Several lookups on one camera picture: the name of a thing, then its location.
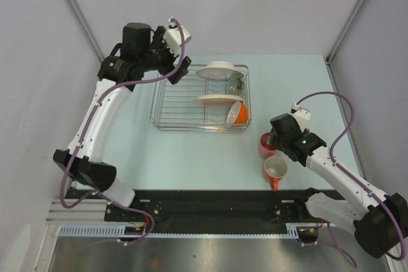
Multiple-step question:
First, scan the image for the white scalloped plate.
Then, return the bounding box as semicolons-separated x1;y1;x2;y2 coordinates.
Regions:
196;61;244;81

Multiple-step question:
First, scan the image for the coral pink cup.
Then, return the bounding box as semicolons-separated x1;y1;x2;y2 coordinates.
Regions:
258;132;277;159

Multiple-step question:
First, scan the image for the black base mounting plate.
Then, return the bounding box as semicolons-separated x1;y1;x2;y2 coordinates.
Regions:
64;187;351;234

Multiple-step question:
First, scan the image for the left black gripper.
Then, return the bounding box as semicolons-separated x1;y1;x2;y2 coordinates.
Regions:
140;27;191;84

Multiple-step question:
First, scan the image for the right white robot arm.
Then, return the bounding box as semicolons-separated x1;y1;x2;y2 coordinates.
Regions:
268;113;407;258

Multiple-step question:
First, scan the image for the left aluminium frame post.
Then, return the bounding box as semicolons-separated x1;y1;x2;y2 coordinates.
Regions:
64;0;105;62

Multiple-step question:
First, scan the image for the metal wire dish rack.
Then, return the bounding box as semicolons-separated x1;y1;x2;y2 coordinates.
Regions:
150;64;252;132

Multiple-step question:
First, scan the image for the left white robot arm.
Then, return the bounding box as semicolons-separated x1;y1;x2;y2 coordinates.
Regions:
53;17;191;221

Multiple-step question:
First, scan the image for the green ceramic bowl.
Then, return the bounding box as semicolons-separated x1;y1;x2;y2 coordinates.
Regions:
226;73;246;96

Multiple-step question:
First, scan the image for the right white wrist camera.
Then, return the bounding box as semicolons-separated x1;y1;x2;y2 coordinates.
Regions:
291;103;311;132

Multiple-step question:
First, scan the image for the right aluminium frame post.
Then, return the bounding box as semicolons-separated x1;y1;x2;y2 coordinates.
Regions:
326;0;368;64

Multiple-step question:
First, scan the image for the pink beige leaf plate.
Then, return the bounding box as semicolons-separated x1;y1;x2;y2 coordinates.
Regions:
193;94;244;106

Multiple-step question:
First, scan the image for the white slotted cable duct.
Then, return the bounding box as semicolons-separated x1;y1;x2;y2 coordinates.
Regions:
59;224;299;239

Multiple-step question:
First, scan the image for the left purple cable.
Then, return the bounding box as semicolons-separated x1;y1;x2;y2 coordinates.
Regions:
59;18;189;247

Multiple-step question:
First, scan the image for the orange mug white inside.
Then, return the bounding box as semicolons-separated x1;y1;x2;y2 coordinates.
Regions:
262;155;288;191

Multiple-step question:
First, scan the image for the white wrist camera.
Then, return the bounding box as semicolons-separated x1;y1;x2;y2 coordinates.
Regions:
163;17;182;56
291;103;311;132

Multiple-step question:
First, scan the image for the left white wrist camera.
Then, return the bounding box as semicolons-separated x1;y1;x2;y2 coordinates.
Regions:
163;17;182;56

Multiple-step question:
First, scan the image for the white bowl orange outside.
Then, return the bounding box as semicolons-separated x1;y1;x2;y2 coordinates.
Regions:
226;101;249;126

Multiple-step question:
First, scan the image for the aluminium frame post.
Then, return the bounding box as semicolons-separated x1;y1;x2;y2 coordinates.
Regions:
326;0;368;64
64;0;105;62

